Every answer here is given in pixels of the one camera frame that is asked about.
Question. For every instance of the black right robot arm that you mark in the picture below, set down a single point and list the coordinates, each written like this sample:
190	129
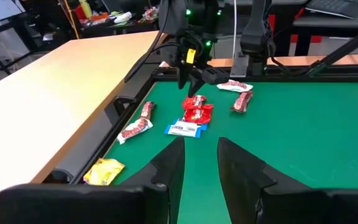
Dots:
256	31

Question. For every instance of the white red candy bar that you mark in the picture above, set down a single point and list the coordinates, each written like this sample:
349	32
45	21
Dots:
135	129
235	86

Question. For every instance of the black cluttered table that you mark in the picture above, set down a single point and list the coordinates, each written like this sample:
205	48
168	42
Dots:
120	29

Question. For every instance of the yellow bottle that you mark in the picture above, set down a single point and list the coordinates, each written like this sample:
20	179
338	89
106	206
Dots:
85	9

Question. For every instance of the white object on table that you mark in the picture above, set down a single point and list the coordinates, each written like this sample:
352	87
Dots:
123	17

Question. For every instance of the white blue Hershey's bar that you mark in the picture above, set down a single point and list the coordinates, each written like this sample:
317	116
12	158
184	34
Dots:
194	124
182	131

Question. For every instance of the light brown wooden desk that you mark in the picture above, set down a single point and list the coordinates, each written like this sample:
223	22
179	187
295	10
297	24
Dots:
42	109

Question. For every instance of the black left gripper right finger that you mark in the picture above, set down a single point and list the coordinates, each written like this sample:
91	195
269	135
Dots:
291	208

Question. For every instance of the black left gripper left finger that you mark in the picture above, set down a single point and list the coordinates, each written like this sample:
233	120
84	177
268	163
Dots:
104	205

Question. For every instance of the black keyboard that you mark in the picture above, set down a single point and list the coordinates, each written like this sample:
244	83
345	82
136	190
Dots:
337	6

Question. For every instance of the bag of candy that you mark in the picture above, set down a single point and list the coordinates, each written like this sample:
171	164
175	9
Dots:
150	14

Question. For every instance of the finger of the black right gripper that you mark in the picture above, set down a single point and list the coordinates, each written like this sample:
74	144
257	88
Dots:
196	85
183	76

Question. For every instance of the black side desk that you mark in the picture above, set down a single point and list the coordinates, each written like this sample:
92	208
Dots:
337	23

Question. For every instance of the yellow Sour Patch candy packet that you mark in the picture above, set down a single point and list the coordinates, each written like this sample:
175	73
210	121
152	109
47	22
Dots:
104	171

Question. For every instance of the red Skittles packet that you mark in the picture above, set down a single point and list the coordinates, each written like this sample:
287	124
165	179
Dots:
194	101
197	115

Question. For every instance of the black frame strut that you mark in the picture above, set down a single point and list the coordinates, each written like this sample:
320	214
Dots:
343	49

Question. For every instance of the grey metal arm base plate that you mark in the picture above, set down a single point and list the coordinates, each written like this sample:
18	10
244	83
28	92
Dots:
239	65

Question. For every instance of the black frame clamp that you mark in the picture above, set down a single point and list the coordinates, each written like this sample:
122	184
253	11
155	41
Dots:
120	104

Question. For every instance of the brown Snickers bar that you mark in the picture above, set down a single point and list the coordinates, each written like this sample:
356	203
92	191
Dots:
242	101
148	109

